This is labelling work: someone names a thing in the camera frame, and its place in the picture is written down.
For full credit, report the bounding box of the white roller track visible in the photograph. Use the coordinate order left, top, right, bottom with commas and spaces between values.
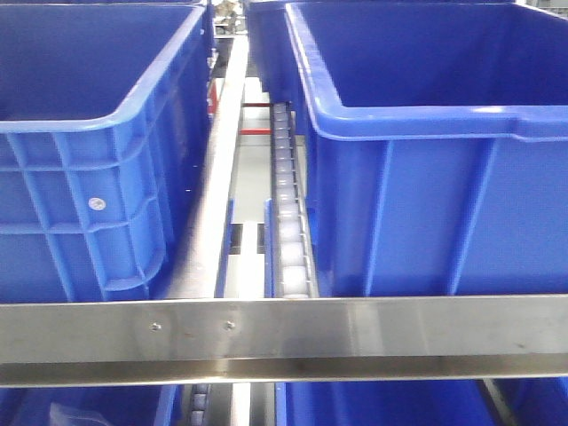
270, 103, 320, 299

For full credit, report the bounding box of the blue bin front right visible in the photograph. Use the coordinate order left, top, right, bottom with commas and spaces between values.
248, 0, 568, 298

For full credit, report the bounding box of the blue bin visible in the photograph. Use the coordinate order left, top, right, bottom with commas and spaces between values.
1, 385, 183, 425
248, 0, 568, 298
1, 3, 210, 303
276, 377, 567, 425

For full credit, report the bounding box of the blue bin front left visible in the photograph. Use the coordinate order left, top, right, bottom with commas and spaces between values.
1, 3, 210, 303

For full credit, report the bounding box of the lower blue bin left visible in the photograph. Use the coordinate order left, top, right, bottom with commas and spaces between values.
1, 385, 183, 425

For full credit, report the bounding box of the lower blue bin right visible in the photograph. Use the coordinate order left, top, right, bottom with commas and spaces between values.
276, 377, 567, 425

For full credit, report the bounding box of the steel divider rail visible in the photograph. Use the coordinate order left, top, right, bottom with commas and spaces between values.
167, 36, 249, 299

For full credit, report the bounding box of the steel shelf front rail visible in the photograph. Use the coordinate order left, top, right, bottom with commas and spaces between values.
1, 295, 567, 388

